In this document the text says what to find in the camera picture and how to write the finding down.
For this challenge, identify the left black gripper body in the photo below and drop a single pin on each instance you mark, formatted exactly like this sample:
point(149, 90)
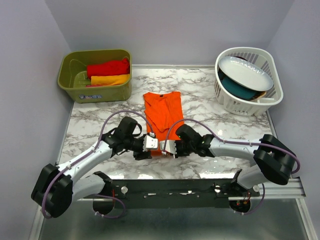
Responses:
point(137, 147)

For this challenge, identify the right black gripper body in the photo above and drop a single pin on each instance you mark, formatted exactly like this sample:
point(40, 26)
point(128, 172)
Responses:
point(183, 149)

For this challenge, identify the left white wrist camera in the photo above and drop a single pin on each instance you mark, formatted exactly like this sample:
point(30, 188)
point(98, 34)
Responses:
point(150, 142)

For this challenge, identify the red rolled t shirt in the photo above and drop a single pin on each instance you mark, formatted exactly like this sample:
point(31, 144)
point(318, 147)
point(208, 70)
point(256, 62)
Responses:
point(109, 68)

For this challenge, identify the olive green plastic bin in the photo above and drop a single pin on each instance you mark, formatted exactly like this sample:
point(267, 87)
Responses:
point(73, 78)

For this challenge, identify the brown wooden dish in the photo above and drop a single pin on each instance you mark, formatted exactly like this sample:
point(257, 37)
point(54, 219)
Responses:
point(259, 95)

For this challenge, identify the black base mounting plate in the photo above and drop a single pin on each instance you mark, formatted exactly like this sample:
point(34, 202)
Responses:
point(171, 194)

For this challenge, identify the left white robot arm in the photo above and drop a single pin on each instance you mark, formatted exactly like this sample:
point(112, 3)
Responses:
point(59, 185)

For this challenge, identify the teal bowl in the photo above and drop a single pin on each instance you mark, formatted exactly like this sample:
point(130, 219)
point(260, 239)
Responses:
point(238, 90)

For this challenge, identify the orange t shirt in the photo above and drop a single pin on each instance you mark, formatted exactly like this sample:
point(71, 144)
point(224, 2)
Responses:
point(162, 111)

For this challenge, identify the yellow rolled t shirt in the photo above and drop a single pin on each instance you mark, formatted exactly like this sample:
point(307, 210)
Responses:
point(112, 80)

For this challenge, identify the white oval plate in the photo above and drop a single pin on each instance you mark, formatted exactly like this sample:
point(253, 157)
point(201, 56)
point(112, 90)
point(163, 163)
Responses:
point(245, 73)

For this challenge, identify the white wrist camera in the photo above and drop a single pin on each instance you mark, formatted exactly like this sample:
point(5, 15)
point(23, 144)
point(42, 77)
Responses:
point(168, 147)
point(150, 142)

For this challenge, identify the white plastic basket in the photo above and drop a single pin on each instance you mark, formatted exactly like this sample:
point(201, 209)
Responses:
point(263, 60)

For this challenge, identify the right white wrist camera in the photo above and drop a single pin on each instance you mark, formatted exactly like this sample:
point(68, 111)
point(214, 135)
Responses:
point(168, 147)

